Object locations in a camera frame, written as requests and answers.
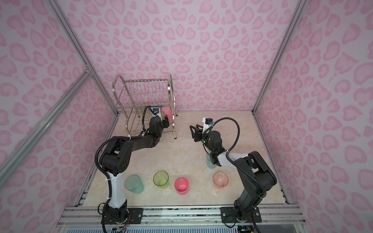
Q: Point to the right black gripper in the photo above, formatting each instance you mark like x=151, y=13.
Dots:
x=198, y=134

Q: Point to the pink plastic cup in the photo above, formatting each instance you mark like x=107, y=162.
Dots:
x=181, y=185
x=168, y=112

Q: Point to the green plastic cup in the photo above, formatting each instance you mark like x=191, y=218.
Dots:
x=161, y=179

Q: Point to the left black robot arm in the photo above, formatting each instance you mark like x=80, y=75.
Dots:
x=112, y=159

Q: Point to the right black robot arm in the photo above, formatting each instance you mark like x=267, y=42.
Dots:
x=256, y=176

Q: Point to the teal plastic cup right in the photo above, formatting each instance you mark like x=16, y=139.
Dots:
x=210, y=165

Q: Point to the teal plastic cup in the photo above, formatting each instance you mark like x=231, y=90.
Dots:
x=134, y=184
x=210, y=165

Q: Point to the clear peach plastic cup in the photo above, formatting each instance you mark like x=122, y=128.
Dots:
x=220, y=179

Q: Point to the teal plastic cup left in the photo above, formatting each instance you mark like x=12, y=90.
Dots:
x=134, y=184

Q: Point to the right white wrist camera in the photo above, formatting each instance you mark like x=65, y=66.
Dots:
x=207, y=125

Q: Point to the chrome wire dish rack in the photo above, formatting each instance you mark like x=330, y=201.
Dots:
x=136, y=98

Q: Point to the left aluminium frame beam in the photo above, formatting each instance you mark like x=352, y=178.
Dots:
x=20, y=153

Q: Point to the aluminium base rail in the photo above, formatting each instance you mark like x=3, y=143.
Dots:
x=267, y=218

